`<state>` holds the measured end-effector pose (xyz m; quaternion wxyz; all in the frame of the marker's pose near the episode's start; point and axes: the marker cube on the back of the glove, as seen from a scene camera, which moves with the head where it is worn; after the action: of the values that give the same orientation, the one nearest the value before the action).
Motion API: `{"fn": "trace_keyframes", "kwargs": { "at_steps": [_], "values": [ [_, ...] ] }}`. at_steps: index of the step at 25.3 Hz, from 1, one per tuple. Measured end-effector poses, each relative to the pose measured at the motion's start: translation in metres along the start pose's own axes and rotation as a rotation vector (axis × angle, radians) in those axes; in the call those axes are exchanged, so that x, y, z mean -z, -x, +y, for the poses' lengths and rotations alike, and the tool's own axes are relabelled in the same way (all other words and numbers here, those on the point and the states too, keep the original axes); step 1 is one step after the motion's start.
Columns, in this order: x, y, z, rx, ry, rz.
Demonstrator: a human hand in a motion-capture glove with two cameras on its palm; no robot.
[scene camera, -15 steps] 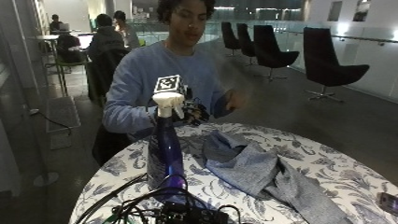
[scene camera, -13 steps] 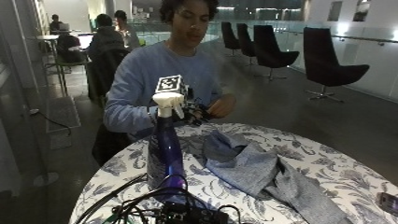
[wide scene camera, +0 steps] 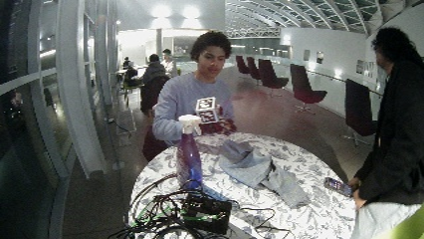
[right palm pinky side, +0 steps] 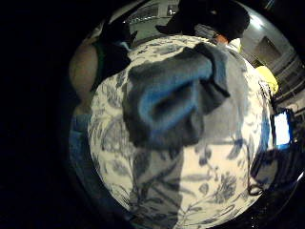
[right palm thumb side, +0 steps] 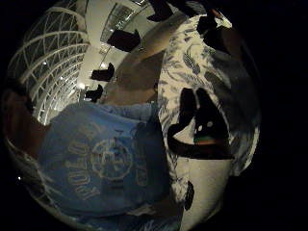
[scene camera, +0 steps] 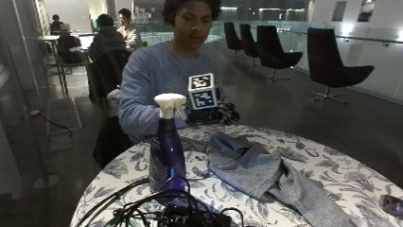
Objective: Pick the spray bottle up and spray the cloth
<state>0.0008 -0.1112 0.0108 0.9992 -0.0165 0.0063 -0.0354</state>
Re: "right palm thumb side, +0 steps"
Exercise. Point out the blue floral tablecloth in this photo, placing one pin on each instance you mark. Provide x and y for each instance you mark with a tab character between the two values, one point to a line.
183	57

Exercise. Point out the black chair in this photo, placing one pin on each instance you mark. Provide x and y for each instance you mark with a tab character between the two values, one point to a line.
94	94
160	9
102	74
123	40

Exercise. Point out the brown table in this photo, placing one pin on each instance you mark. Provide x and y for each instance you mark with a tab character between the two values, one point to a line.
144	64

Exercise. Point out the the person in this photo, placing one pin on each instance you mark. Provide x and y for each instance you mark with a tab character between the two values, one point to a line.
96	154

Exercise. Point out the white lattice window wall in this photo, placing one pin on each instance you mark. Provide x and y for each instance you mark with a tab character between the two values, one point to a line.
51	61

